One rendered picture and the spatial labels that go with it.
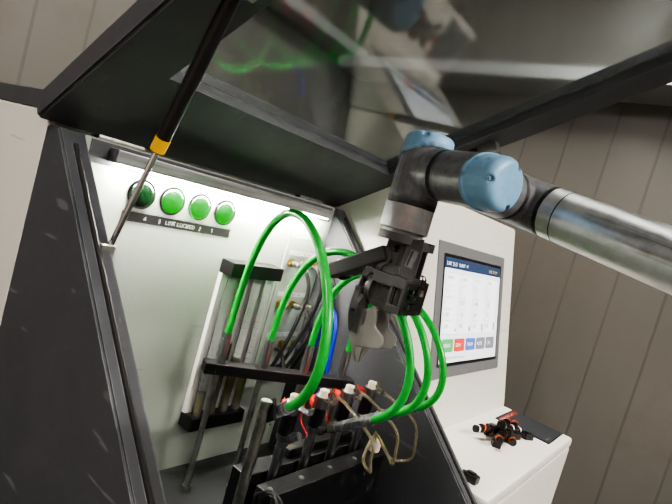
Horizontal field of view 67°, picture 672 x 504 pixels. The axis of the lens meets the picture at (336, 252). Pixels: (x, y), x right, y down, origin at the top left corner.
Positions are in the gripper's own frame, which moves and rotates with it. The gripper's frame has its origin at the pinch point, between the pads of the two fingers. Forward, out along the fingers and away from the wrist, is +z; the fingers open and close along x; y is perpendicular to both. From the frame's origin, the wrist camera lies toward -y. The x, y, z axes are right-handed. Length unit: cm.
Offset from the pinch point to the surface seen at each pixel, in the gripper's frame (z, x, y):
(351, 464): 25.7, 17.0, -4.4
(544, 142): -83, 194, -50
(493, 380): 17, 93, -7
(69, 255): -5.3, -35.5, -24.3
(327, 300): -9.1, -15.2, 3.3
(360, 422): 12.7, 6.6, 0.8
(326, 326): -6.1, -15.9, 4.8
